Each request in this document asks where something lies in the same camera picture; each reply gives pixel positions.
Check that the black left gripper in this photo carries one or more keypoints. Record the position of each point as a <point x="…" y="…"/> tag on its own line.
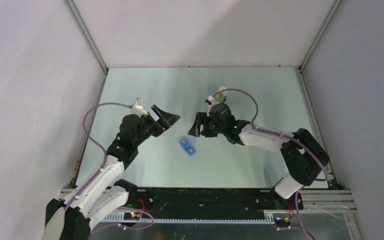
<point x="165" y="120"/>

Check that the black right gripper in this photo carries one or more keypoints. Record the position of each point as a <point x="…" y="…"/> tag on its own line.
<point x="195" y="129"/>

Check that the blue pill organizer box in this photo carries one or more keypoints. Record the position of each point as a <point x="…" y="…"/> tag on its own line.
<point x="188" y="145"/>

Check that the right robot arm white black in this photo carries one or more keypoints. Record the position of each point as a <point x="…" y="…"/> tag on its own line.
<point x="304" y="157"/>

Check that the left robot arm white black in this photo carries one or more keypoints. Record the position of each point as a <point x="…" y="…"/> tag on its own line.
<point x="76" y="215"/>

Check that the left controller board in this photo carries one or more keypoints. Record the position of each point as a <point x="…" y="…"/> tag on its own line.
<point x="132" y="216"/>

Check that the controller board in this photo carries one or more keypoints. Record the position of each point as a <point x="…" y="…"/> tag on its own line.
<point x="132" y="216"/>
<point x="283" y="222"/>

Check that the right controller board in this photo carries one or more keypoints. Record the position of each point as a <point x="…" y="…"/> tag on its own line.
<point x="283" y="222"/>

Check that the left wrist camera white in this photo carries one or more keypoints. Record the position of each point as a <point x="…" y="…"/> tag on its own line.
<point x="137" y="107"/>

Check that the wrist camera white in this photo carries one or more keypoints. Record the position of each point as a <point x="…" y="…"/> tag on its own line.
<point x="211" y="101"/>
<point x="137" y="107"/>

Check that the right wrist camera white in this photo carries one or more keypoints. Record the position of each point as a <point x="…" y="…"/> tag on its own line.
<point x="211" y="101"/>

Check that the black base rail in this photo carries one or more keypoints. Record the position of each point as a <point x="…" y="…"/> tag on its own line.
<point x="213" y="204"/>

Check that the left aluminium frame post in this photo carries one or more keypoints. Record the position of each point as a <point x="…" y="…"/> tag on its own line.
<point x="86" y="34"/>

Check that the aluminium frame post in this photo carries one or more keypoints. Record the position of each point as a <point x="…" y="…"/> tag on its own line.
<point x="320" y="33"/>
<point x="86" y="34"/>

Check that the right aluminium frame post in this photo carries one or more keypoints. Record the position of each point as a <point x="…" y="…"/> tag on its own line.
<point x="320" y="33"/>

